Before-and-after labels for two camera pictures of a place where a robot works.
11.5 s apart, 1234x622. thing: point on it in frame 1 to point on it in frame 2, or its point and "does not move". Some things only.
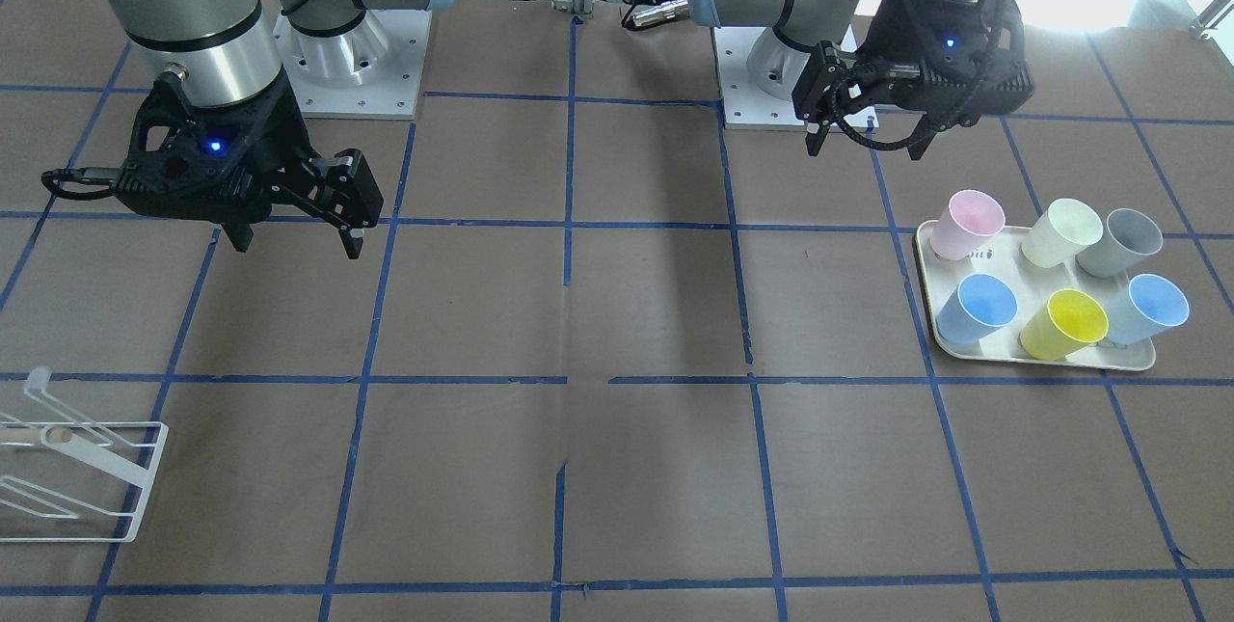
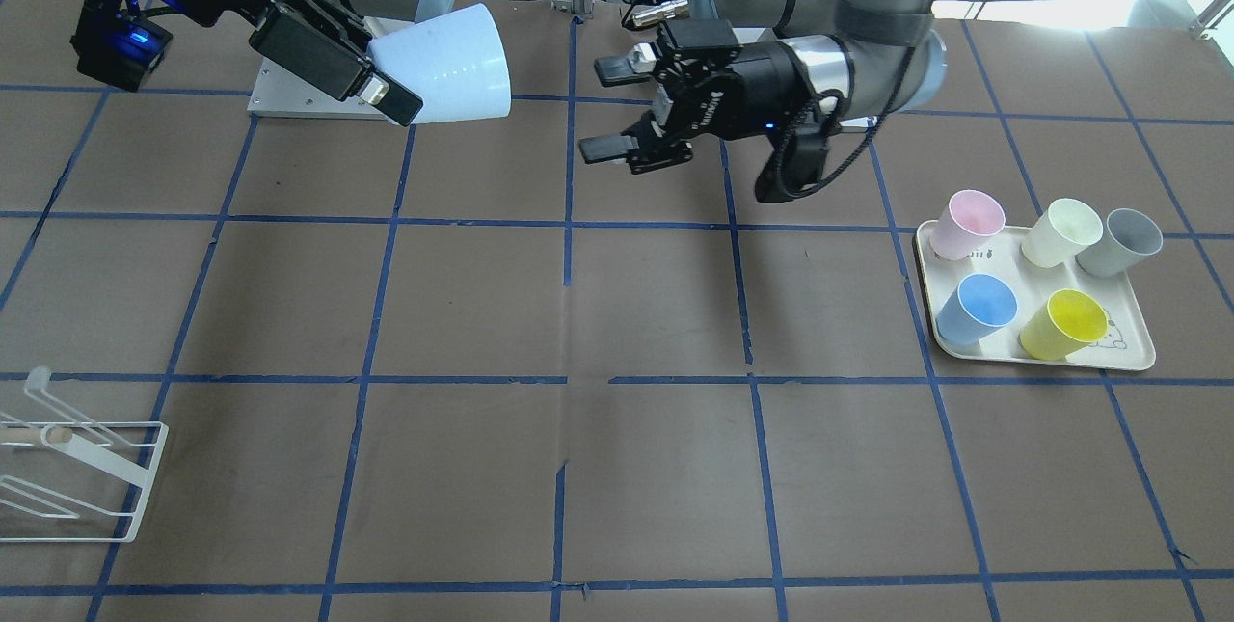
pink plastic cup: [969, 218] does not move
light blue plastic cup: [1143, 308] to [455, 65]
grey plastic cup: [1126, 237] does not move
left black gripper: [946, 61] to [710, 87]
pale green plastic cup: [1060, 233] does not move
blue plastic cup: [980, 305] does not move
